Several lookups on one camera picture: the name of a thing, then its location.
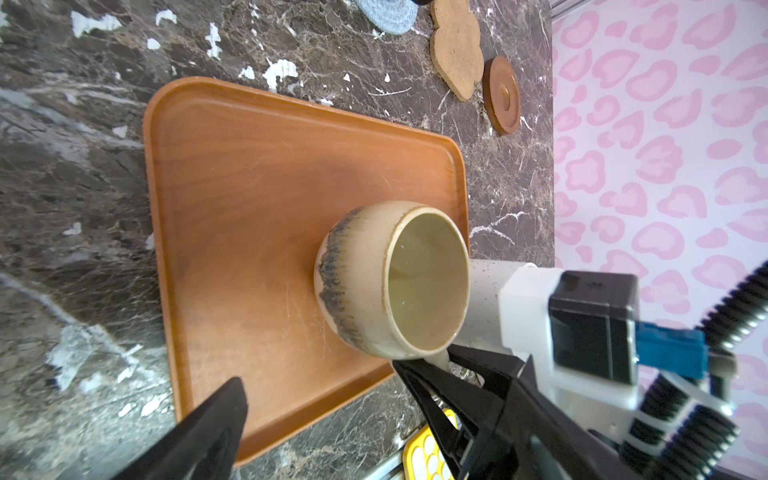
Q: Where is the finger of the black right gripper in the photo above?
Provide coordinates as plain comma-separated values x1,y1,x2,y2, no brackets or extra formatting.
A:
448,345,526,384
393,358,510,479

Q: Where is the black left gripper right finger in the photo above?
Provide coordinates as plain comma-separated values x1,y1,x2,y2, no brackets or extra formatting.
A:
500,359,639,479

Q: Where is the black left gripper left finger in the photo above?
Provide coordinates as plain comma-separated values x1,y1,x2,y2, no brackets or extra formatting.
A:
115,377,248,479

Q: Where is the beige ceramic mug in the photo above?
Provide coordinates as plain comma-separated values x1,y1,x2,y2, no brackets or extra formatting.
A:
313,201,471,370

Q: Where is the brown wooden round coaster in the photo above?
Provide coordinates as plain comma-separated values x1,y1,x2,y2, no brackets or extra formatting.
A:
482,56,521,135

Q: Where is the cork flower shaped coaster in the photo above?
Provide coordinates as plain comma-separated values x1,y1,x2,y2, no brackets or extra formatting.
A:
430,0,484,102

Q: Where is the grey blue woven coaster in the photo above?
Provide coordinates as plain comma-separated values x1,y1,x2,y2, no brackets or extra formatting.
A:
356,0,419,35

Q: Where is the white speckled mug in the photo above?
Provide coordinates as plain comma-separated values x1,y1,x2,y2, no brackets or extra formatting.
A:
454,259,536,355

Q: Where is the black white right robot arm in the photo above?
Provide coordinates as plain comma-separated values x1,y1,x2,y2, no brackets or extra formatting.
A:
394,260,767,479

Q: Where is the yellow calculator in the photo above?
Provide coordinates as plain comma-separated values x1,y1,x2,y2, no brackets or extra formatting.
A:
402,426,454,480

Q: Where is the orange wooden tray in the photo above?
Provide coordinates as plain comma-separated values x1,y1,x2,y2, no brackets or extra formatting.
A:
143,77,469,466

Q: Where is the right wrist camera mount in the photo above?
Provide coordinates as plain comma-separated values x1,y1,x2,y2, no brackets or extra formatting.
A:
497,265,709,443

